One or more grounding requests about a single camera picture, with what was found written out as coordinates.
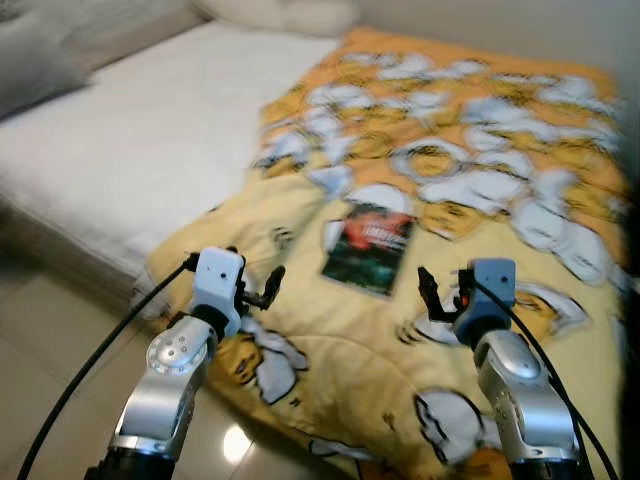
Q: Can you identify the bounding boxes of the grey plush pillow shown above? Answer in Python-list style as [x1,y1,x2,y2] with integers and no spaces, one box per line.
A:
[0,15,91,121]

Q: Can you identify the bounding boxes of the white quilted mattress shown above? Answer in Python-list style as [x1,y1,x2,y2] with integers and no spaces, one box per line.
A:
[0,20,341,281]

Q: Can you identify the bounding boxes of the grey bed frame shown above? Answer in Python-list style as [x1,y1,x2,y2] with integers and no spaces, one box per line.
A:
[0,200,151,301]

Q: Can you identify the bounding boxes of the dark red cover book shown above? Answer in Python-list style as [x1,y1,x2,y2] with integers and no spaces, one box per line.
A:
[322,203,416,298]

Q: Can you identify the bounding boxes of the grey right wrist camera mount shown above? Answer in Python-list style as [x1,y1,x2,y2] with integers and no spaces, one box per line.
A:
[455,258,517,341]

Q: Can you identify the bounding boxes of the beige knotted long cushion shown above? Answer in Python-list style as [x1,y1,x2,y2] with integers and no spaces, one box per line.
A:
[195,0,361,37]

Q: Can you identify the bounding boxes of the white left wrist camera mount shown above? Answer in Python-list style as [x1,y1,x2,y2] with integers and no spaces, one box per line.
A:
[190,248,247,339]

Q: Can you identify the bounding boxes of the orange yellow cartoon blanket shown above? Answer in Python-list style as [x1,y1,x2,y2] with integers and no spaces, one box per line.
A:
[135,28,640,480]

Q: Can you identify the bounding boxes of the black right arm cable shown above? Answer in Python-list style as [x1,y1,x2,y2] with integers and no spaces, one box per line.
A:
[465,280,623,480]

